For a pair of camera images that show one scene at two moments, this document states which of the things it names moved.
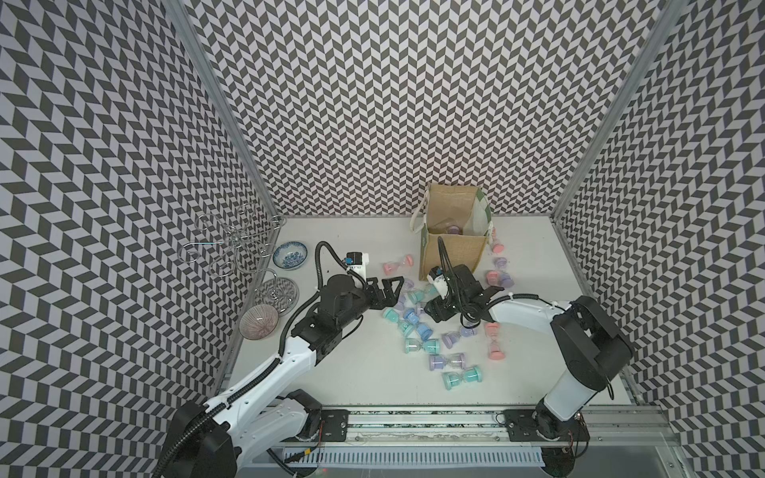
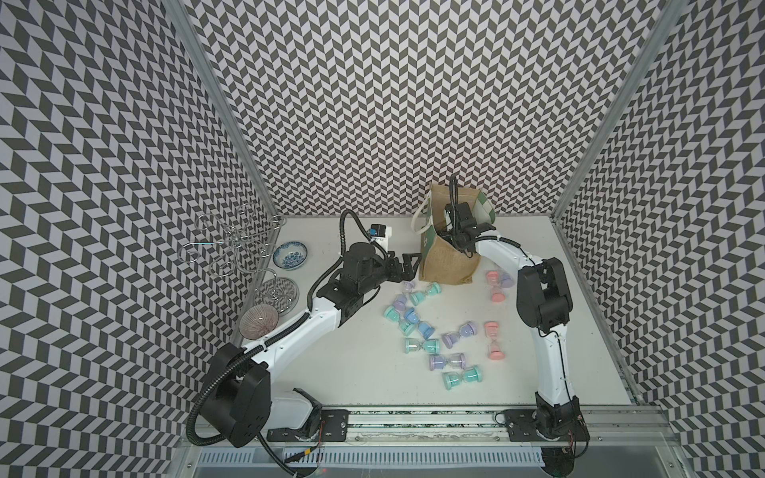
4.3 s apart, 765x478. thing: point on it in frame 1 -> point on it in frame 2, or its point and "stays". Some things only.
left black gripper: (389, 298) -> (408, 272)
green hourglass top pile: (416, 297) stays
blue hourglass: (411, 316) stays
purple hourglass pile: (400, 302) stays
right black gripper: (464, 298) -> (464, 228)
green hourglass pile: (406, 328) stays
